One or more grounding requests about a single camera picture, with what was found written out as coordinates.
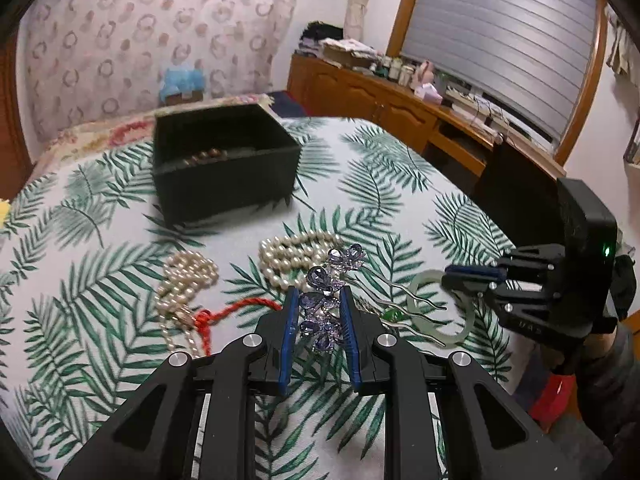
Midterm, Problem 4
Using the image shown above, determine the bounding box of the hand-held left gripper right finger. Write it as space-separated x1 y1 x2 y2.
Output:
340 290 583 480

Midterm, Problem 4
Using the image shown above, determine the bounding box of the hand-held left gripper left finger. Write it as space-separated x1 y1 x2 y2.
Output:
57 287 301 480

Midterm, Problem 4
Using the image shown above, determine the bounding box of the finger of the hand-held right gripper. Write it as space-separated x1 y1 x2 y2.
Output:
443 265 507 282
439 278 497 307

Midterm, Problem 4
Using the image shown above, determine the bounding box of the pale green jade bangle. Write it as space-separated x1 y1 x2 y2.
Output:
406 269 482 346

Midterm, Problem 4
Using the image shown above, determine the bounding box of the blue crystal hairpin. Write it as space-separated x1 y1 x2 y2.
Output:
298 243 448 357

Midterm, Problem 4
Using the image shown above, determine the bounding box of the black jewelry box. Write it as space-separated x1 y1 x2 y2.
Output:
152 104 303 227

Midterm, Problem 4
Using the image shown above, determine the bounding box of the person's right forearm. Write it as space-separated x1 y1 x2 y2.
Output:
550 310 640 461

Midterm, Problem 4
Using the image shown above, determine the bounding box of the black chair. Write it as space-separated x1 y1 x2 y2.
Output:
472 137 567 252

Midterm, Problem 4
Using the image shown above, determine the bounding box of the pink figurine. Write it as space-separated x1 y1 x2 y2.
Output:
412 60 445 105

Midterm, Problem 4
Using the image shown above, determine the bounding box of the green leaf print bedsheet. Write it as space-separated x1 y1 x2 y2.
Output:
0 116 521 480

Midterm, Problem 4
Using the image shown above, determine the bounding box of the wooden cabinet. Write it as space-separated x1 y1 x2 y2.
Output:
287 53 567 196

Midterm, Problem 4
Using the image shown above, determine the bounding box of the grey window blind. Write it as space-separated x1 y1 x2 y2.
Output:
401 0 601 142

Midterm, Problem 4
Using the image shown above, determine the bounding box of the navy blue cloth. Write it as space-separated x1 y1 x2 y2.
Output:
269 90 309 118

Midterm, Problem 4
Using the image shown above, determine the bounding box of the stack of papers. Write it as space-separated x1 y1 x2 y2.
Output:
319 37 387 72

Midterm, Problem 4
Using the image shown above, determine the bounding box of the pink floral quilt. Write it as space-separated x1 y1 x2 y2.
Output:
29 92 277 173

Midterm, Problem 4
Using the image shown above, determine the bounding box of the red braided cord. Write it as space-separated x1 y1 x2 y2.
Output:
192 297 284 357

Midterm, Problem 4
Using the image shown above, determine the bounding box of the long white pearl necklace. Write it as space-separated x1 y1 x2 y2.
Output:
258 230 347 292

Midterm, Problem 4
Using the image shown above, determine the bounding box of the cream pearl necklace with clasp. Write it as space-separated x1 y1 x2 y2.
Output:
154 252 222 353

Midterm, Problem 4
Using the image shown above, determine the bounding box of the brown bead bracelet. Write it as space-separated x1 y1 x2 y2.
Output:
182 148 237 168

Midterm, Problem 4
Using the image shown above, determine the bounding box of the wooden window frame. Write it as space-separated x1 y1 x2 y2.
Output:
386 0 608 167

